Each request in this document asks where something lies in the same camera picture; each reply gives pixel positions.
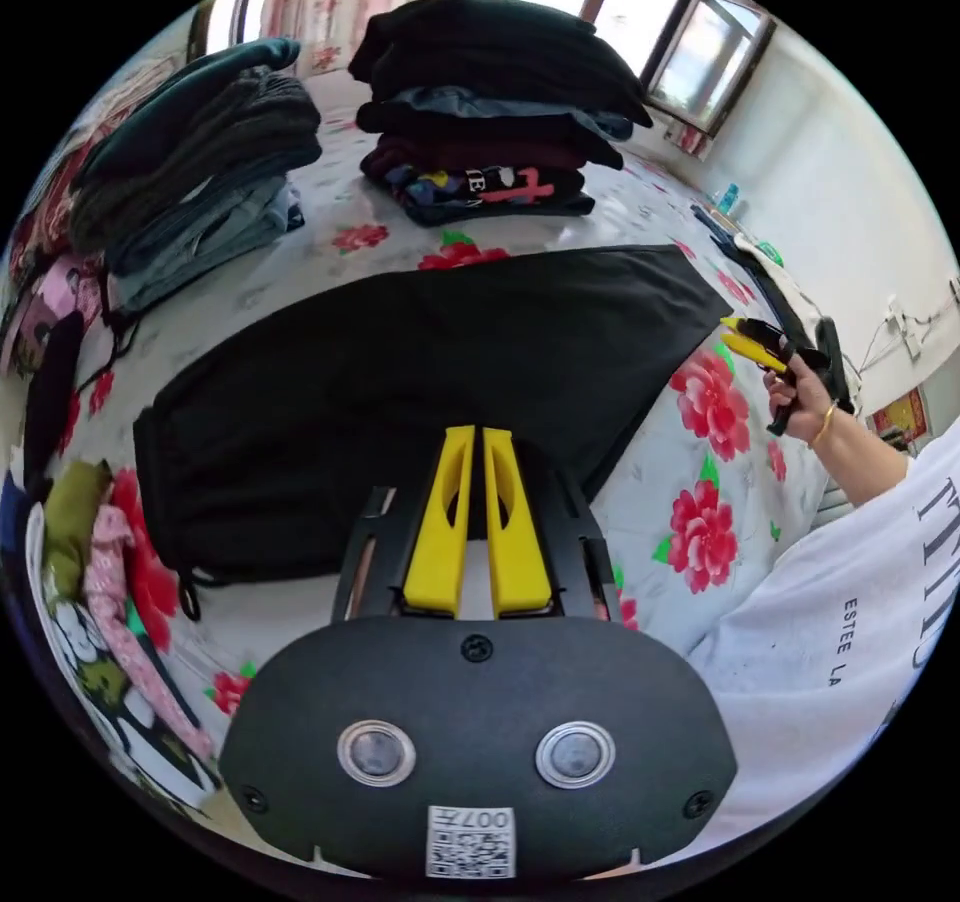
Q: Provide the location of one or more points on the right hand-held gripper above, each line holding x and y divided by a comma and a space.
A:
780, 343

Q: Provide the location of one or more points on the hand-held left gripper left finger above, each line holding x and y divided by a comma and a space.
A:
439, 534

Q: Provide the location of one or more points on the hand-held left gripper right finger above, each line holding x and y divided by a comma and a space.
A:
517, 542

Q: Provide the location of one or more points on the black long pants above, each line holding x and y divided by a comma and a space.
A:
420, 362

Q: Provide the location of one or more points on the person's right forearm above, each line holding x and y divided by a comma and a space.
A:
862, 459

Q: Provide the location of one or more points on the person's right hand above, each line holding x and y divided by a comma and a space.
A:
806, 399

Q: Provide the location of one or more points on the bed with floral sheet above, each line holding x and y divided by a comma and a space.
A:
637, 193

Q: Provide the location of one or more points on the person's body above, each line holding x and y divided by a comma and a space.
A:
825, 617

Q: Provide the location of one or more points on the window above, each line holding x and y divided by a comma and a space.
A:
697, 39

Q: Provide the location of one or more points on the pile of colourful loose clothes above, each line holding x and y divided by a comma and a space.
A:
112, 587

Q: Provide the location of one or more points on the pile of dark folded clothes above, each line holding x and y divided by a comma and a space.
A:
495, 92

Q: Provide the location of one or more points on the pile of folded jeans and sweaters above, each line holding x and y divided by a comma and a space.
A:
202, 167

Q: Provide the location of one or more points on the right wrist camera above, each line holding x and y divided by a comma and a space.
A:
835, 362

